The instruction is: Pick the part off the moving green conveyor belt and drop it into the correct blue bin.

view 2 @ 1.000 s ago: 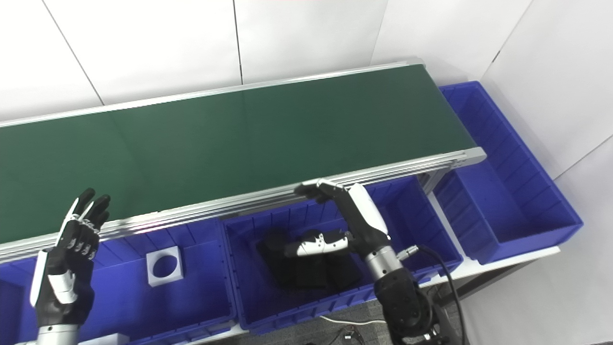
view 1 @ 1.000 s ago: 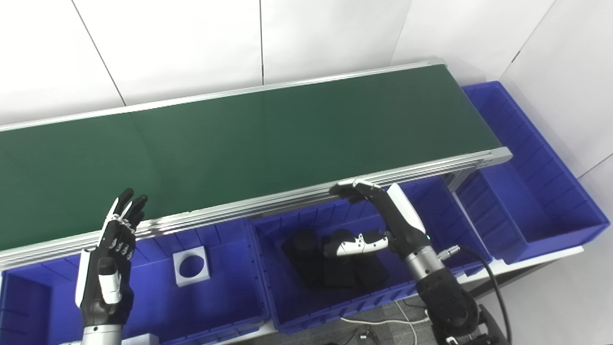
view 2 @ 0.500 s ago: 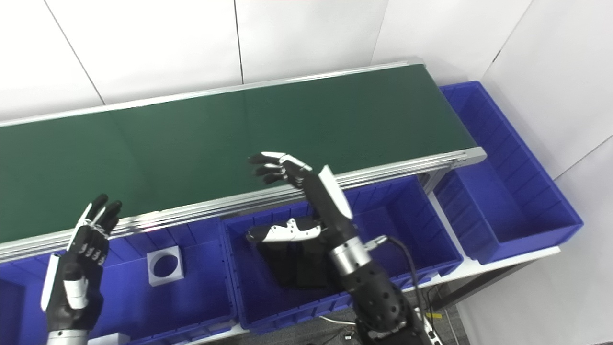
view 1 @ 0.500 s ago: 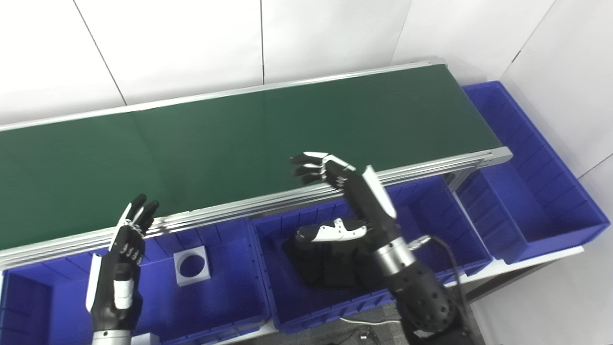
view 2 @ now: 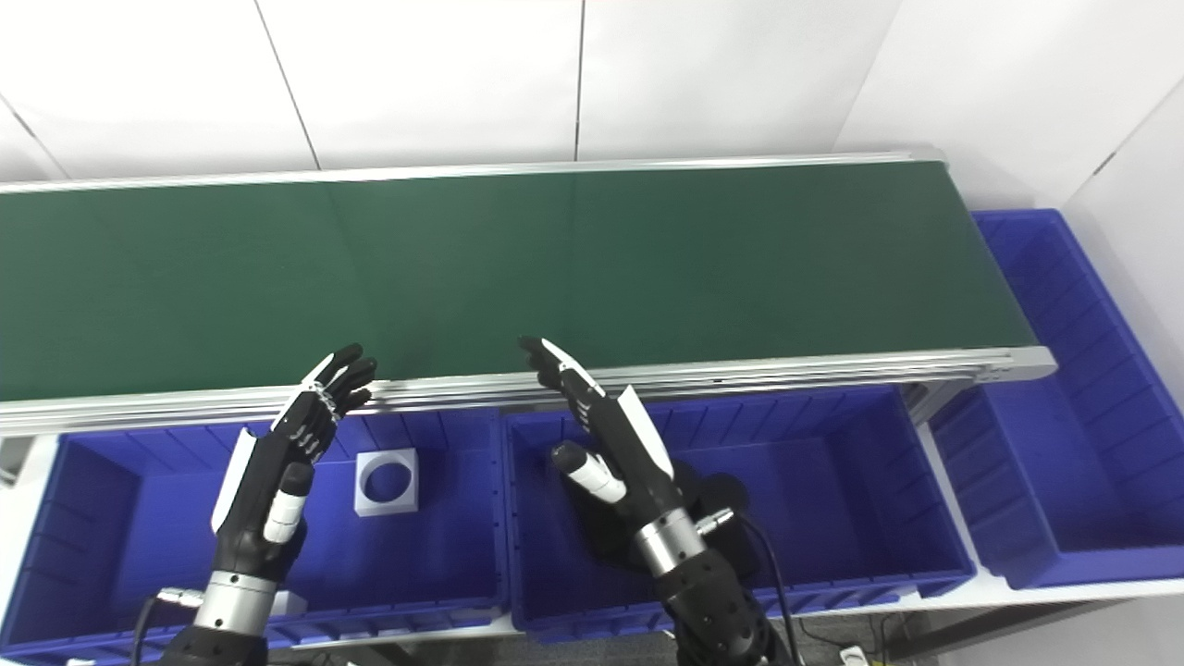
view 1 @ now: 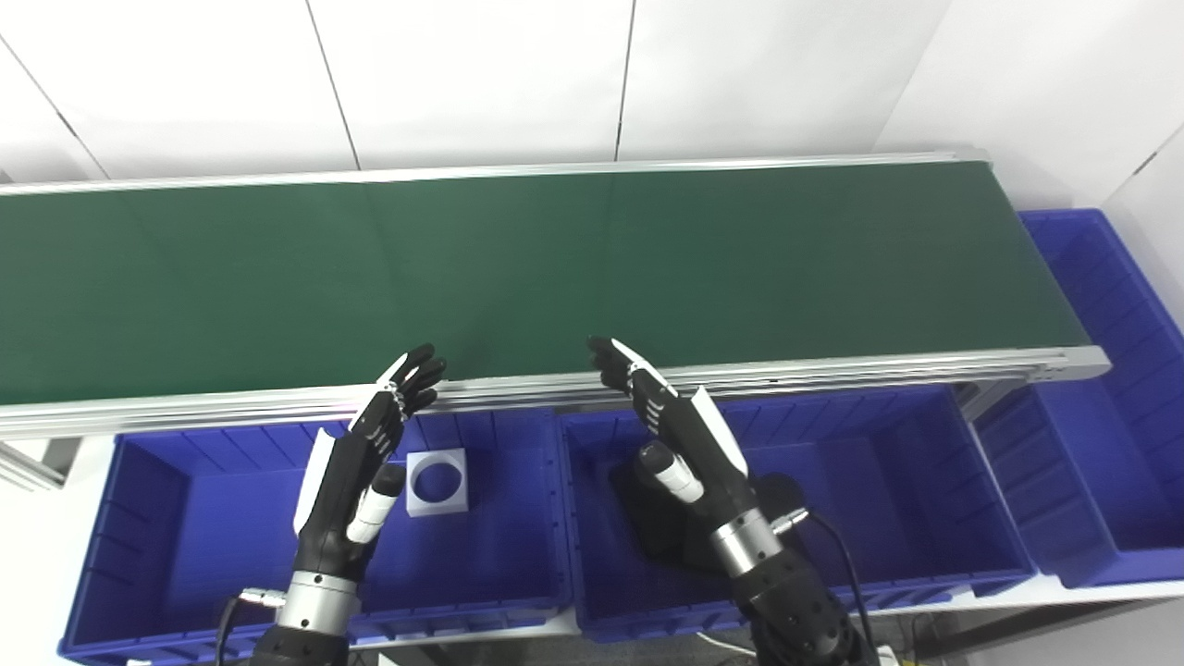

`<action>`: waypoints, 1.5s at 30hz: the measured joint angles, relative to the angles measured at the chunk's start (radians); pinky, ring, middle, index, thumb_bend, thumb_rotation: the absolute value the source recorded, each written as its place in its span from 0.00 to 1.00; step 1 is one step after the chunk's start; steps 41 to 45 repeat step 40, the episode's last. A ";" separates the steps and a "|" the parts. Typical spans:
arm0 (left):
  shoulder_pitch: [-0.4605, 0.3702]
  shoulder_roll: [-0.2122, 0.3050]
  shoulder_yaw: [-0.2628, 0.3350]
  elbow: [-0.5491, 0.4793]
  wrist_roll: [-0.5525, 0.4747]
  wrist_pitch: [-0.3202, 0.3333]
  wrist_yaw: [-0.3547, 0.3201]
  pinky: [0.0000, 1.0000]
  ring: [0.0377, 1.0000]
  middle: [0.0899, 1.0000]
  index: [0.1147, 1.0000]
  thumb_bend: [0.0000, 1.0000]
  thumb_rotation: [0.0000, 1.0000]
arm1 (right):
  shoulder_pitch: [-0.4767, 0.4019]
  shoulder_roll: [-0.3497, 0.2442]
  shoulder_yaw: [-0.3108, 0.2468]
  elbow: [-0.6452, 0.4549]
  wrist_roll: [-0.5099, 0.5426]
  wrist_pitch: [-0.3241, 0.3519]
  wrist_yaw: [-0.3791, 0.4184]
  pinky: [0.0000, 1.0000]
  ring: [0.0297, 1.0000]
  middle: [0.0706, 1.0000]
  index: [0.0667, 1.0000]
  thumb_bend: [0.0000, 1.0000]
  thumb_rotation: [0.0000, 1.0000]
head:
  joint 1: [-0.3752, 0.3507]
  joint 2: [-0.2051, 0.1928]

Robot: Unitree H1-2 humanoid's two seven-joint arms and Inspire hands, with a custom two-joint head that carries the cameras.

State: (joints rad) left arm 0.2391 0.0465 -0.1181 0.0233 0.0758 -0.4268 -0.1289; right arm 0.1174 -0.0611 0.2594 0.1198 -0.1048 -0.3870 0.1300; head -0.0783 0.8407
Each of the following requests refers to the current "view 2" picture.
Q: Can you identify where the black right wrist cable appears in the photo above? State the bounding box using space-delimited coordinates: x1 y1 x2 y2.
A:
694 506 798 666

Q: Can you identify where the blue plastic bin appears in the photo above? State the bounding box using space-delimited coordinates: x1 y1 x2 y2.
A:
0 410 515 663
499 383 978 645
929 209 1184 591

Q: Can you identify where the black white robot left hand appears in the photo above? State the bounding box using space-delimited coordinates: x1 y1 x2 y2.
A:
210 343 379 581

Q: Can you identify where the green conveyor belt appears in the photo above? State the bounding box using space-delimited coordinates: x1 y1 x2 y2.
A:
0 147 1059 438
0 161 1036 404

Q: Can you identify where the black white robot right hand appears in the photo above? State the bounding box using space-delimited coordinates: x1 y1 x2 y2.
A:
517 335 686 535

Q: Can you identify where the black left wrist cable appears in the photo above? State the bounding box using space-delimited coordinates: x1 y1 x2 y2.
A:
129 586 206 666

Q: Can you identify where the aluminium conveyor leg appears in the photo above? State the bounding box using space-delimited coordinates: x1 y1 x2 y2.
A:
0 437 38 488
901 376 974 427

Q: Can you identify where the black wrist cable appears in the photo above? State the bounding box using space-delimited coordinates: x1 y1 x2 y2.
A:
694 506 798 666
129 586 206 666

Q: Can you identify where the white square part with hole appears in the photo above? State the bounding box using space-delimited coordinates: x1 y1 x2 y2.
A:
353 447 420 518

